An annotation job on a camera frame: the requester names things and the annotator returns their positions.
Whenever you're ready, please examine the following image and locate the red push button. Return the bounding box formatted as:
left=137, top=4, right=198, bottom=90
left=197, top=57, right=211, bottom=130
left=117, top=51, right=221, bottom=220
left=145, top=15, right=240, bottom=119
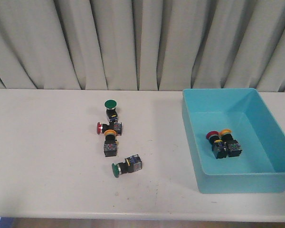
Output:
left=96, top=122, right=122, bottom=136
left=206, top=131, right=228, bottom=159

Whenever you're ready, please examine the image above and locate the yellow push button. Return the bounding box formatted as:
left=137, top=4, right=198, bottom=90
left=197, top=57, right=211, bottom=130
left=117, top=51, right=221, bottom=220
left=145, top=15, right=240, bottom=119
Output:
left=219, top=129, right=242, bottom=157
left=104, top=130, right=118, bottom=157

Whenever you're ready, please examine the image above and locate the teal plastic box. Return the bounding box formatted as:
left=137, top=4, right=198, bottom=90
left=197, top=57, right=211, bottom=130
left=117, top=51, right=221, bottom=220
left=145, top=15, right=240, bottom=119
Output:
left=182, top=88, right=285, bottom=193

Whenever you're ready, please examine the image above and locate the upright green push button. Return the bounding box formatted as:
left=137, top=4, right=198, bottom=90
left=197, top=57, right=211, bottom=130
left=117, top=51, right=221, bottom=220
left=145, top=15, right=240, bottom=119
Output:
left=104, top=99, right=118, bottom=122

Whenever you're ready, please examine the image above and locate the lying red push button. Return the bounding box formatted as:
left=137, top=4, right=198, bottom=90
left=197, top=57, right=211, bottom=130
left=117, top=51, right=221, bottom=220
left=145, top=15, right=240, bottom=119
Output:
left=96, top=122, right=122, bottom=136

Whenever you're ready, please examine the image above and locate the lying yellow push button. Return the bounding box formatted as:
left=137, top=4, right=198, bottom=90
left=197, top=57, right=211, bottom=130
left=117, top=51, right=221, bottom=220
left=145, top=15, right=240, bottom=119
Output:
left=104, top=130, right=118, bottom=157

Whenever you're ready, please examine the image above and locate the lying green push button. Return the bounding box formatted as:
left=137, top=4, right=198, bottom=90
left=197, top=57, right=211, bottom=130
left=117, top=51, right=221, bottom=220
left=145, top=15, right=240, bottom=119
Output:
left=111, top=154, right=143, bottom=178

